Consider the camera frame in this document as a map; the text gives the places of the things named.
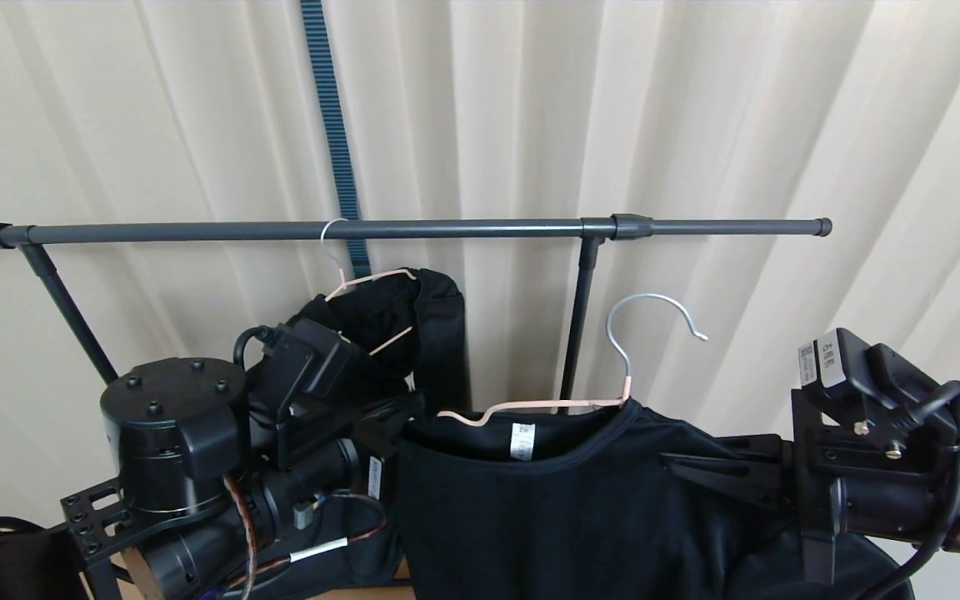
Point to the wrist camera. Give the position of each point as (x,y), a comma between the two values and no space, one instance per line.
(847,367)
(305,367)

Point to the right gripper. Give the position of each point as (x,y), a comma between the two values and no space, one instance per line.
(888,500)

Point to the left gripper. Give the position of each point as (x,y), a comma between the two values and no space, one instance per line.
(338,475)

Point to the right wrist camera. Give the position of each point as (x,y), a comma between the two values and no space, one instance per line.
(847,367)

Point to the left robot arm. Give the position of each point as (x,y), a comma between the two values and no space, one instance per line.
(172,433)

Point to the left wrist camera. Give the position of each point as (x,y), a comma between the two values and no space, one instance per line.
(305,367)

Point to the window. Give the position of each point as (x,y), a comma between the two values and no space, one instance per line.
(334,125)

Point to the black shorts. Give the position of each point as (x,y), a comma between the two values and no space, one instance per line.
(438,333)

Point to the pink clothes hanger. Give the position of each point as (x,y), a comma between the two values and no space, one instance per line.
(530,407)
(335,258)

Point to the black garment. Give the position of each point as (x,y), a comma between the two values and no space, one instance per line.
(572,517)

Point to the white curtain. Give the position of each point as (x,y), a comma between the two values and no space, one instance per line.
(697,125)
(113,125)

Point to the black clothes rack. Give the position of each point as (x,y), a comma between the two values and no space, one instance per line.
(280,230)

